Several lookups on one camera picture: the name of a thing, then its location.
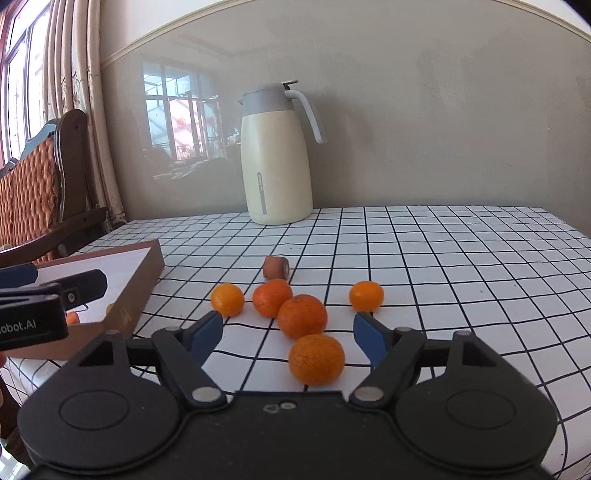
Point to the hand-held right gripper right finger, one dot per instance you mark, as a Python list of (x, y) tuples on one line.
[(369, 337)]

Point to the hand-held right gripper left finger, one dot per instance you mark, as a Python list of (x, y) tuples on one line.
[(207, 332)]

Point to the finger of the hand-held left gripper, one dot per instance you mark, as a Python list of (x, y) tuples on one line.
[(87, 282), (18, 276)]

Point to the orange mandarin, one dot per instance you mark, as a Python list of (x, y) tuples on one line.
[(302, 316), (366, 296), (271, 296), (316, 360), (227, 299)]

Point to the large carrot chunk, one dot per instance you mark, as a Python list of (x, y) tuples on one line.
[(72, 318)]

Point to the brown cardboard box white inside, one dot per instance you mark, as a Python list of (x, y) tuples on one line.
[(129, 272)]

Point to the small carrot chunk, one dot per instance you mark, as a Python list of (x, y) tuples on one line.
[(275, 267)]

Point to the wooden chair orange upholstery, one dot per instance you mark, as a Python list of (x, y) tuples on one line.
[(27, 194)]

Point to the white black checkered tablecloth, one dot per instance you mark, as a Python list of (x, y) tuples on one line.
[(461, 277)]

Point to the cream thermos jug grey lid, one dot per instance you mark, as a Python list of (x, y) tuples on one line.
[(277, 175)]

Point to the window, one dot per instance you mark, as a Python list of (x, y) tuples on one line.
[(18, 92)]

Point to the beige patterned curtain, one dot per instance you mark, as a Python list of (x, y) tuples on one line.
[(83, 69)]

